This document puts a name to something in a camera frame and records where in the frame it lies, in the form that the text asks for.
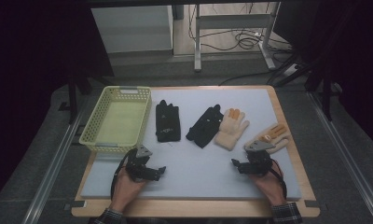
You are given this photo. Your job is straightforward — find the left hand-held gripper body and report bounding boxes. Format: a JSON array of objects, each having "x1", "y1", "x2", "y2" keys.
[{"x1": 124, "y1": 145, "x2": 160, "y2": 182}]

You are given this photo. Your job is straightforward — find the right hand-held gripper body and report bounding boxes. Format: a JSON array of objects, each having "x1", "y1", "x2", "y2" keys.
[{"x1": 240, "y1": 139, "x2": 276, "y2": 177}]

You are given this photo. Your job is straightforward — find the cream fleece glove orange fingertips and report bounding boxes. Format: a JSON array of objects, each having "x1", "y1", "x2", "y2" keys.
[
  {"x1": 214, "y1": 107, "x2": 251, "y2": 152},
  {"x1": 243, "y1": 122, "x2": 292, "y2": 155}
]

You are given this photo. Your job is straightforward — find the yellow-green plastic basket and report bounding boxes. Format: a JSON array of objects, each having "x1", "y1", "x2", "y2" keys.
[{"x1": 78, "y1": 86, "x2": 153, "y2": 154}]

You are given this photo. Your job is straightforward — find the person's left hand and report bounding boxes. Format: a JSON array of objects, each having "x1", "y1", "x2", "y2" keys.
[{"x1": 109, "y1": 169, "x2": 148, "y2": 213}]

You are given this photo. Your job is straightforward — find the person's right hand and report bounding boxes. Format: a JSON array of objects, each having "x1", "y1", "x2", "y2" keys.
[{"x1": 249, "y1": 169, "x2": 288, "y2": 207}]

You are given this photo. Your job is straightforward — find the black glove with small logo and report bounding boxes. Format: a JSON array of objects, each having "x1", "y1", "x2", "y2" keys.
[{"x1": 155, "y1": 99, "x2": 182, "y2": 144}]

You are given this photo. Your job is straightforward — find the black glove with white dots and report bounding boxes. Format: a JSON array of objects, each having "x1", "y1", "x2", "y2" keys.
[{"x1": 185, "y1": 104, "x2": 225, "y2": 149}]

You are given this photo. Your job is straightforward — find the black tape piece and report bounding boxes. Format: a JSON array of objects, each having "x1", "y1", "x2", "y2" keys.
[
  {"x1": 303, "y1": 199, "x2": 321, "y2": 209},
  {"x1": 63, "y1": 200, "x2": 87, "y2": 212}
]

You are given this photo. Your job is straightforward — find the black stand leg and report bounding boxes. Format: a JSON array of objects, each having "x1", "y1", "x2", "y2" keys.
[
  {"x1": 322, "y1": 76, "x2": 334, "y2": 122},
  {"x1": 67, "y1": 74, "x2": 115, "y2": 125}
]

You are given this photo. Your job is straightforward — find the black tripod legs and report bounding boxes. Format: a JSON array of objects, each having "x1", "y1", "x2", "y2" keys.
[{"x1": 266, "y1": 52, "x2": 321, "y2": 89}]

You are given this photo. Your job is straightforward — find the white cabinet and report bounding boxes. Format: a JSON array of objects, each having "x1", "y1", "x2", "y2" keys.
[{"x1": 90, "y1": 5, "x2": 175, "y2": 54}]

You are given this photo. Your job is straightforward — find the dark curtain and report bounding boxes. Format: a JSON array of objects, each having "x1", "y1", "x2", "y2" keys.
[
  {"x1": 0, "y1": 0, "x2": 115, "y2": 208},
  {"x1": 299, "y1": 0, "x2": 373, "y2": 154}
]

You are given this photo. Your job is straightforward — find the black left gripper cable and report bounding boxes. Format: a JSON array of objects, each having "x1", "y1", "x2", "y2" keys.
[{"x1": 110, "y1": 150, "x2": 136, "y2": 201}]

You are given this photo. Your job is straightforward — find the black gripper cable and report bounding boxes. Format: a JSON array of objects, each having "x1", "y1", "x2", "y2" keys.
[
  {"x1": 269, "y1": 159, "x2": 288, "y2": 200},
  {"x1": 110, "y1": 150, "x2": 136, "y2": 201}
]

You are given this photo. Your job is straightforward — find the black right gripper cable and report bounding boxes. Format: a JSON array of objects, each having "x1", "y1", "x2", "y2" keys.
[{"x1": 269, "y1": 159, "x2": 288, "y2": 200}]

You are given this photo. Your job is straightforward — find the metal floor rail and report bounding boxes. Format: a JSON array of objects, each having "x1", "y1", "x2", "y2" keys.
[
  {"x1": 307, "y1": 91, "x2": 373, "y2": 224},
  {"x1": 21, "y1": 96, "x2": 93, "y2": 224}
]

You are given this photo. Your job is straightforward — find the tangle of black floor cables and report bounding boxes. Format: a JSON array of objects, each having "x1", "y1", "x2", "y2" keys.
[{"x1": 187, "y1": 3, "x2": 294, "y2": 55}]

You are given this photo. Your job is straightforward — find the white metal stand frame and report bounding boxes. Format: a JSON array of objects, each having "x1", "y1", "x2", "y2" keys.
[{"x1": 193, "y1": 1, "x2": 283, "y2": 73}]

